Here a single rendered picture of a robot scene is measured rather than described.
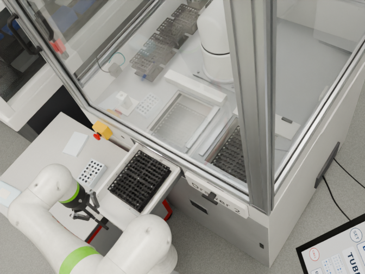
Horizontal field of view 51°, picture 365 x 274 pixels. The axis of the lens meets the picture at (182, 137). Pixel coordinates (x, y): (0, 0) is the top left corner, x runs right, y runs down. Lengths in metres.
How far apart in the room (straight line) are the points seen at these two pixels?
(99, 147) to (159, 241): 1.06
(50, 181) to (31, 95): 0.95
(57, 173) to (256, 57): 0.78
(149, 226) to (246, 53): 0.50
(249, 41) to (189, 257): 1.88
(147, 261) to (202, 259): 1.43
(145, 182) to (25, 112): 0.84
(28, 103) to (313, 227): 1.75
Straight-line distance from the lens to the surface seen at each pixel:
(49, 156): 2.07
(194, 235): 2.45
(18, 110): 2.14
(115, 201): 1.71
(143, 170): 1.65
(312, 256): 1.35
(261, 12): 0.63
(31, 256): 2.82
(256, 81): 0.77
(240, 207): 1.49
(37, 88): 2.16
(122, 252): 0.98
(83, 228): 1.81
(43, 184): 1.28
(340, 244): 1.28
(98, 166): 1.87
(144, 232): 0.98
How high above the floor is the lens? 2.32
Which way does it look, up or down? 57 degrees down
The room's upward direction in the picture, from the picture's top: 21 degrees counter-clockwise
